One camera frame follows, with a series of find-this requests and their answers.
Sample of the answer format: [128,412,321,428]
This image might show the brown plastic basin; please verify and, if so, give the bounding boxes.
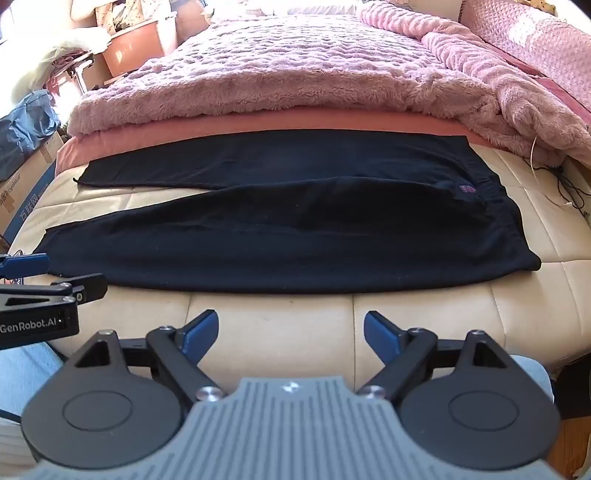
[100,16,179,78]

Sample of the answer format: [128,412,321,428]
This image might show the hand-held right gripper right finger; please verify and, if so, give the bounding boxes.
[356,310,513,403]

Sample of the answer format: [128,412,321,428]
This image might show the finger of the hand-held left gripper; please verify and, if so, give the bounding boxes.
[0,273,108,319]
[0,253,51,280]

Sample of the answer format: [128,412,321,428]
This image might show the mauve plush blanket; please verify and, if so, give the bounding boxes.
[67,13,502,139]

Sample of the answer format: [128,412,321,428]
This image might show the pink quilted cover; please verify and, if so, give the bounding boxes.
[457,0,591,112]

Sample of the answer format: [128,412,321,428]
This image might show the person's light blue trouser leg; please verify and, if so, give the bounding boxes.
[508,354,556,403]

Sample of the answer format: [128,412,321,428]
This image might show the black cable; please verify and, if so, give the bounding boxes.
[531,161,591,219]

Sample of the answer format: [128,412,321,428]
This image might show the black pants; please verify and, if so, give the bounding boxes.
[33,130,542,295]

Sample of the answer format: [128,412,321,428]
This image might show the white cable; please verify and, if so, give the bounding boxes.
[529,135,574,205]

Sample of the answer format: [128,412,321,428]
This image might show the blue bag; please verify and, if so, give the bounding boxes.
[0,90,62,182]

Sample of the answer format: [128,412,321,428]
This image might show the pink fleece blanket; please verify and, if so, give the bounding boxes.
[358,0,591,169]

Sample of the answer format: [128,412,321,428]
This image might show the beige leather bed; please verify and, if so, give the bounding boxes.
[0,144,591,416]

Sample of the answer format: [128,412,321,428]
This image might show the white fluffy cloth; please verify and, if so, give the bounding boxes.
[9,27,112,108]

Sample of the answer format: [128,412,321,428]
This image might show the salmon pink bed sheet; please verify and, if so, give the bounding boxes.
[54,107,490,180]

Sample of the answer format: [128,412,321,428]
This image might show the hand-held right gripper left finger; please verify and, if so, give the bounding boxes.
[74,309,227,403]

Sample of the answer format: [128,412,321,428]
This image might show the cardboard box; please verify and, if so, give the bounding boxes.
[0,131,66,237]

